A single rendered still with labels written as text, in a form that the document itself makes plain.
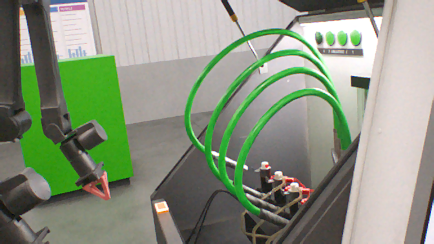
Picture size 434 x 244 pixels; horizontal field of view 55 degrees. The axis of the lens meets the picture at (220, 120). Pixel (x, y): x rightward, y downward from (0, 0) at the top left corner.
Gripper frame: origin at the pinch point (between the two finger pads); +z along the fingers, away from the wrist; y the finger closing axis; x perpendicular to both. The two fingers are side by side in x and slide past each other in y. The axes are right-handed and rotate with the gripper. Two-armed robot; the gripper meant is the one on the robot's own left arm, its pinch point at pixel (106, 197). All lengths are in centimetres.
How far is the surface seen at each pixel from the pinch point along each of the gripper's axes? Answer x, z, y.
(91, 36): 116, -118, 583
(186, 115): -36.4, -11.9, -24.5
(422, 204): -62, 6, -68
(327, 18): -79, -12, -3
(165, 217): -14.4, 11.2, -9.7
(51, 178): 144, 14, 258
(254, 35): -59, -19, -20
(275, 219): -43, 10, -46
